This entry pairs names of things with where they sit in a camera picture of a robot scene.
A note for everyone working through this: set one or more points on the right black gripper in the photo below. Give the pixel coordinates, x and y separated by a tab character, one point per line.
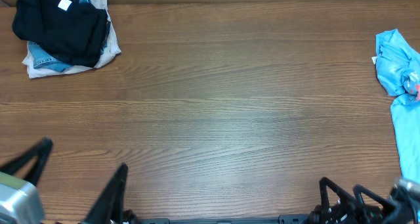
372	212

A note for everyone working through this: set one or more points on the black t-shirt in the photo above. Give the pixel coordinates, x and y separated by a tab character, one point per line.
70	31

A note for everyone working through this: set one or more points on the folded blue denim jeans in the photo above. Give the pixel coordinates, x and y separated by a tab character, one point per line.
46	59

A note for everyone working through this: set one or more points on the folded white cloth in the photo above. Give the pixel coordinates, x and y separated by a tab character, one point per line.
108	46

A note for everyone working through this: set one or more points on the light blue garment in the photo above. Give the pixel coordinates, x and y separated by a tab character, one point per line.
397	69

